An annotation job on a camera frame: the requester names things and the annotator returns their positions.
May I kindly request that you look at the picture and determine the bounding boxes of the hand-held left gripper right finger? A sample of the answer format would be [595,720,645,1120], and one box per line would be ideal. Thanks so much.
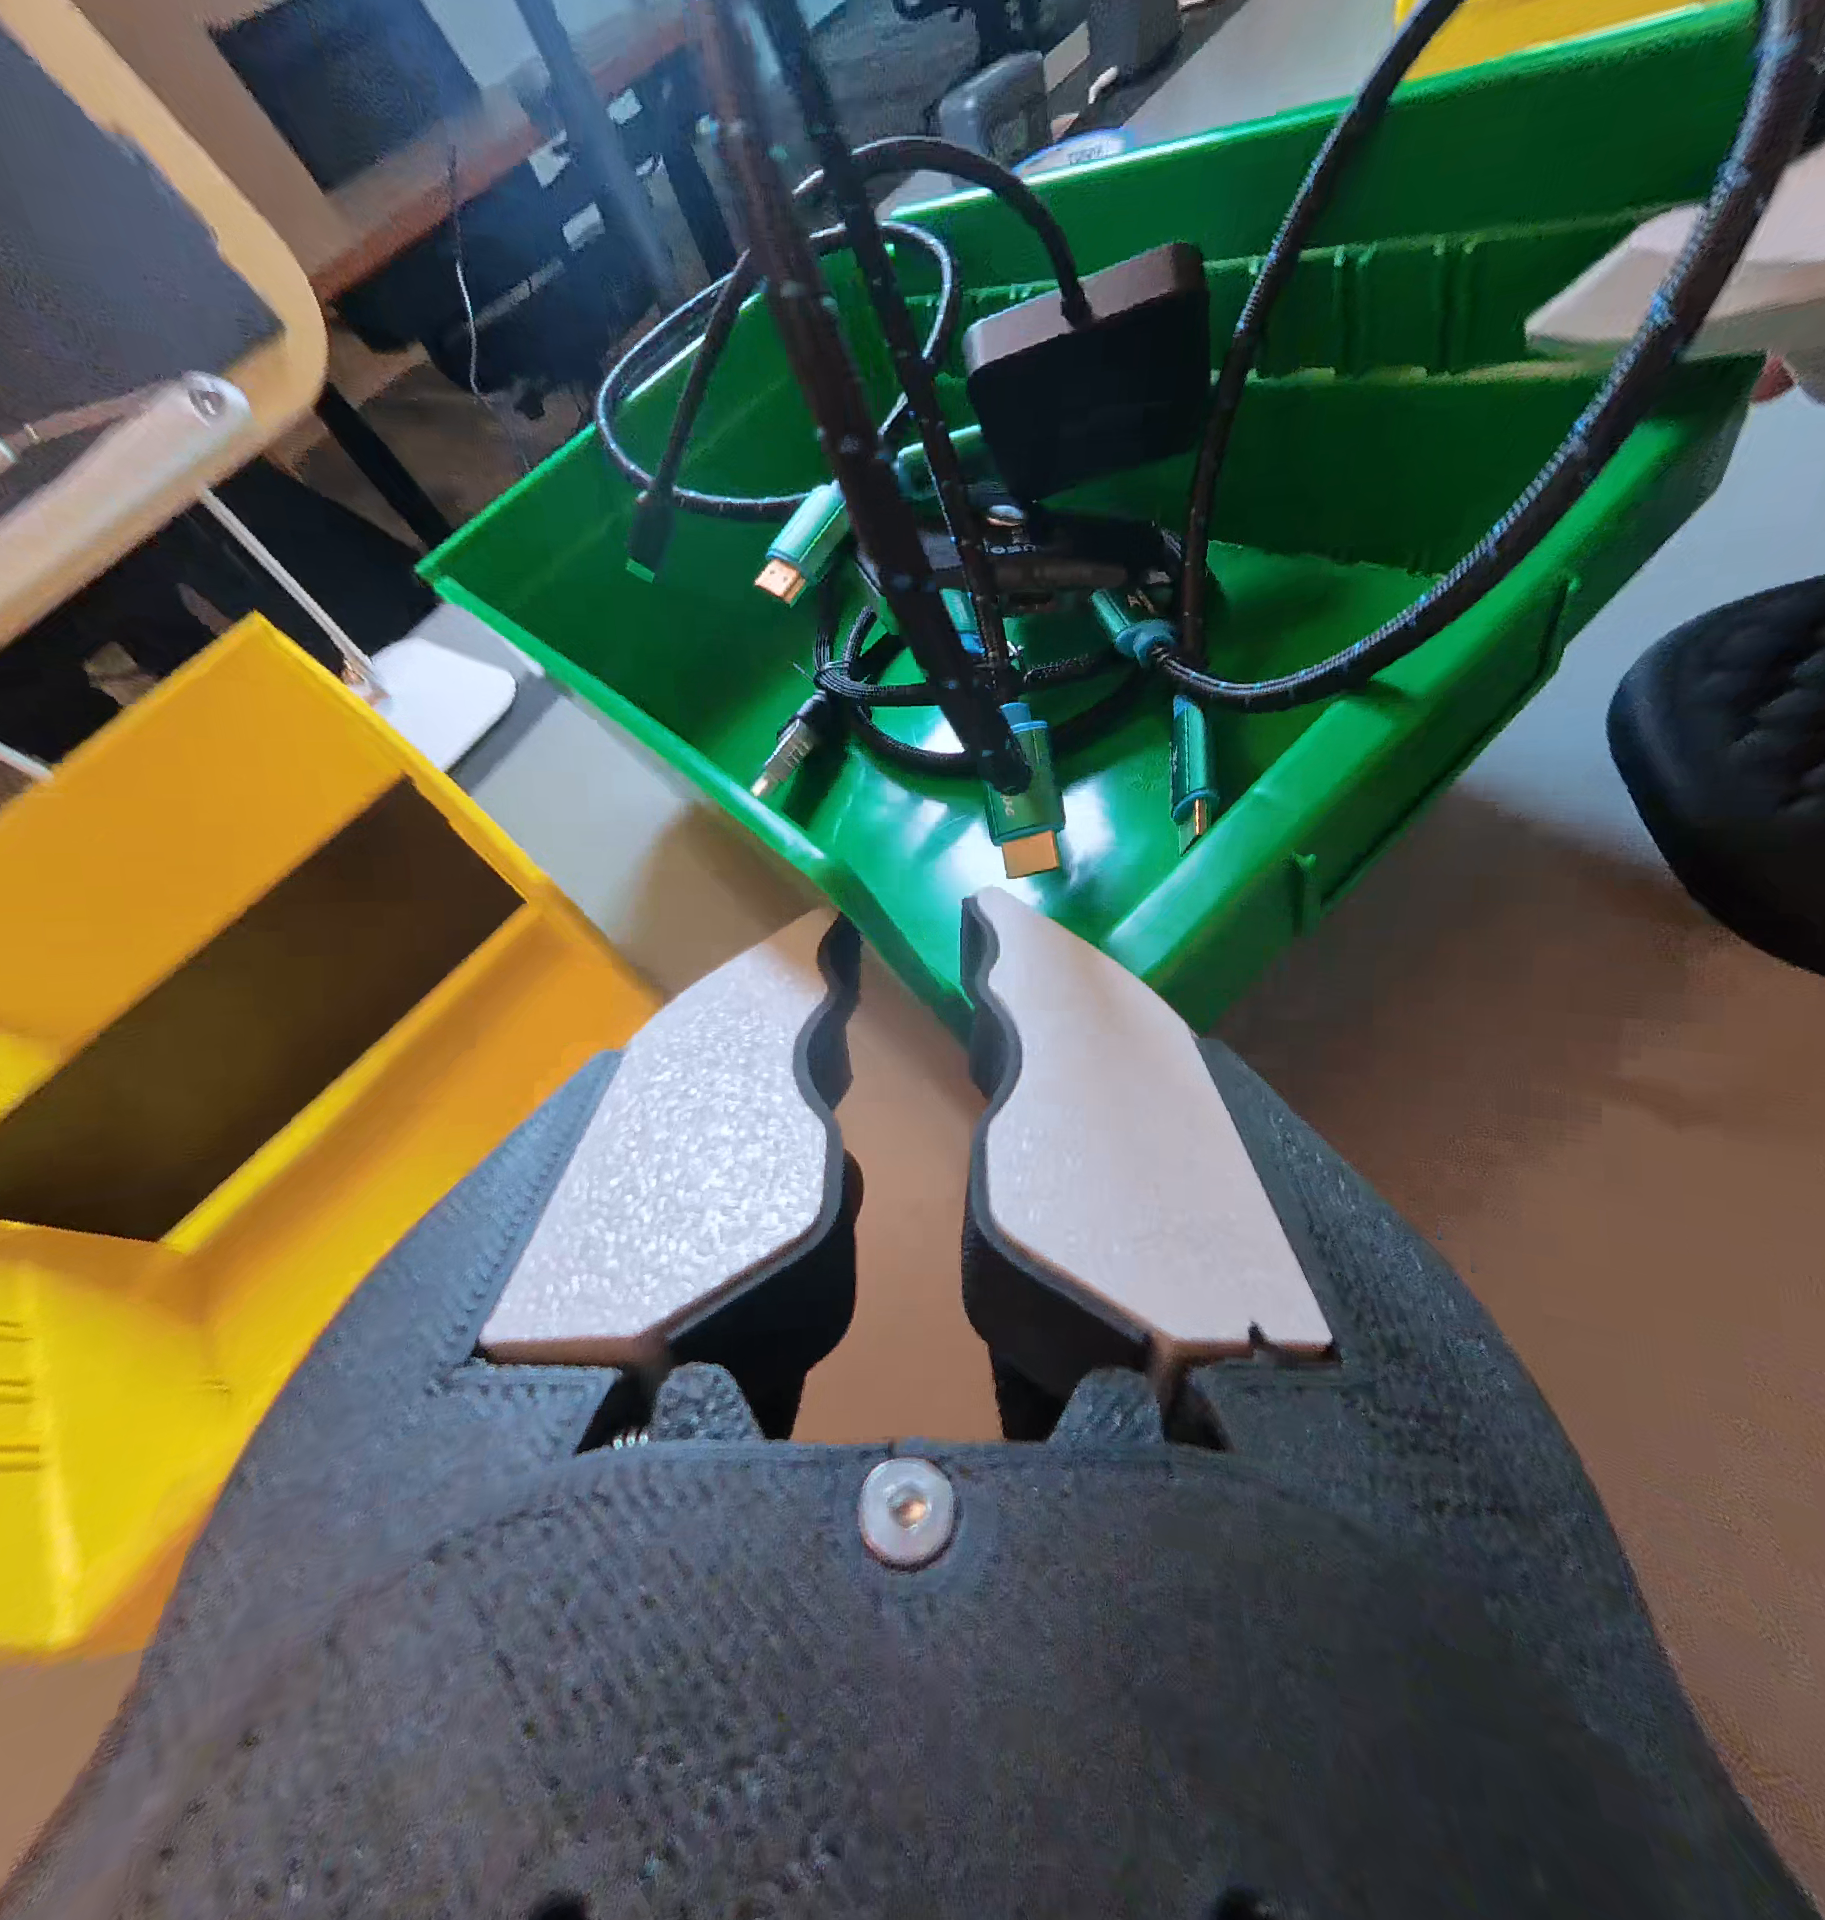
[963,889,1341,1376]

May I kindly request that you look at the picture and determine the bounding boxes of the black foam pad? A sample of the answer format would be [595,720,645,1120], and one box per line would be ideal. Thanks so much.
[1606,560,1825,990]

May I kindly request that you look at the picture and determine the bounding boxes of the black adapter box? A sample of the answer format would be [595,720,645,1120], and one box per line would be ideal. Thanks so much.
[591,134,1222,578]

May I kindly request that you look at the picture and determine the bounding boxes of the black panel with wooden rim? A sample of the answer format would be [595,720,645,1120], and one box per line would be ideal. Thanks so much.
[0,0,333,678]

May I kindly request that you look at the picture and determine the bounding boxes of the yellow plastic bin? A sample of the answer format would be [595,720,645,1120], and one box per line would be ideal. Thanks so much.
[1392,0,1762,78]
[0,613,671,1664]

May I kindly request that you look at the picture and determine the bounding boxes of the wooden office desk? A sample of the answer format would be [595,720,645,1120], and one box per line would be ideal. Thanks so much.
[247,0,709,308]

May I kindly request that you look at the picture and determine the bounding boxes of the green plastic bin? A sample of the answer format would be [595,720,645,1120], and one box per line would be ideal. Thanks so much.
[416,0,1772,1039]

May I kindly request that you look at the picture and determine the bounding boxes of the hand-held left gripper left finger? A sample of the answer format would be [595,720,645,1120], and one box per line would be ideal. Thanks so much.
[479,914,864,1376]

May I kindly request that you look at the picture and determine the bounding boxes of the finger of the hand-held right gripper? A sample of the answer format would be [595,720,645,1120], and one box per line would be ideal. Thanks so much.
[1526,193,1825,383]

